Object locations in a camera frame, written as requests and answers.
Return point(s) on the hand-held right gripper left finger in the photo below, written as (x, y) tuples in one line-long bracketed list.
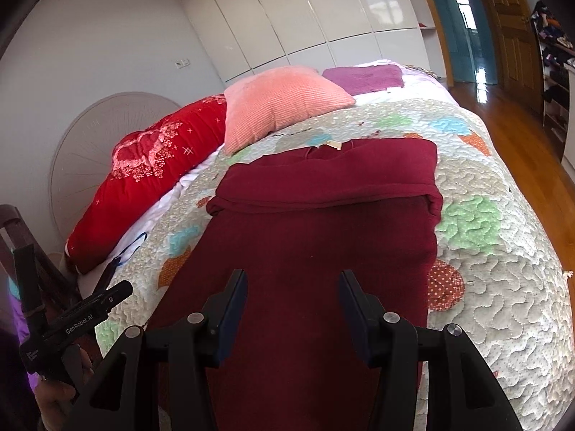
[(236, 305)]

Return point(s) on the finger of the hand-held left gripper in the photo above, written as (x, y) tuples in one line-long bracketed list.
[(28, 292), (109, 276)]

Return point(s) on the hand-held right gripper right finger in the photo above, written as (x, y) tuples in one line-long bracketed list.
[(352, 309)]

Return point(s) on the dark red sweater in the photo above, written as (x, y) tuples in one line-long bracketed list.
[(314, 242)]

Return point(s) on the shelf rack with clothes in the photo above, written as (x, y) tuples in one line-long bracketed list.
[(557, 94)]

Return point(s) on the person's left hand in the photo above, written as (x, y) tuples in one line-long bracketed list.
[(58, 402)]

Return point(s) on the white bed sheet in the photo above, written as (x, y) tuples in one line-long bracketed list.
[(96, 274)]

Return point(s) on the person's purple clothing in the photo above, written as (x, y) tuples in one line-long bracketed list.
[(20, 323)]

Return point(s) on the red heart-pattern duvet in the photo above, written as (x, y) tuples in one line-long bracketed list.
[(134, 188)]

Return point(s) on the round white headboard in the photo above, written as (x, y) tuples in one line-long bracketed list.
[(85, 143)]

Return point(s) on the heart patterned quilt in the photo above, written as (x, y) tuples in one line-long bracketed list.
[(494, 242)]

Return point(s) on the purple cloth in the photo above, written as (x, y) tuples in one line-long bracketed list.
[(364, 78)]

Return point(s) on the teal door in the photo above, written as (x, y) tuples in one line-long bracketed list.
[(467, 54)]

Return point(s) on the glossy white wardrobe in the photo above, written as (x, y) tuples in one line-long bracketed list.
[(292, 18)]

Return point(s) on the wooden door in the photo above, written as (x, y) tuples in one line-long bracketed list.
[(507, 31)]

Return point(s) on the white wall outlet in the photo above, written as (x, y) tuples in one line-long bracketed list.
[(182, 64)]

